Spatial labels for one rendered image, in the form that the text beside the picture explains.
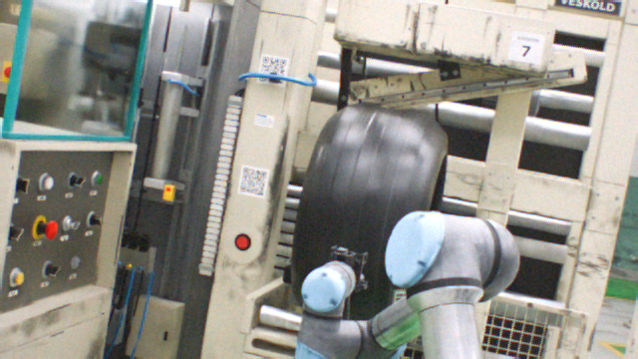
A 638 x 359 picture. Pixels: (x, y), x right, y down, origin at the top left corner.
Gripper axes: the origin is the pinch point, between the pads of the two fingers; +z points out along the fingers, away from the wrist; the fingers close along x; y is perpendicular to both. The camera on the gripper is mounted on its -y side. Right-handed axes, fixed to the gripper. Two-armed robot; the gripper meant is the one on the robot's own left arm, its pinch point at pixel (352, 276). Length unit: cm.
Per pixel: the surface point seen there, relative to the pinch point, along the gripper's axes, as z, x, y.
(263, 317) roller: 20.8, 23.3, -18.6
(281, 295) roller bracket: 45, 25, -17
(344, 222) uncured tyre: 7.9, 5.3, 10.3
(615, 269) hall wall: 1039, -200, -96
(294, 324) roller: 20.7, 15.2, -18.5
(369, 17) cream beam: 54, 17, 63
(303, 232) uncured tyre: 9.6, 14.6, 5.9
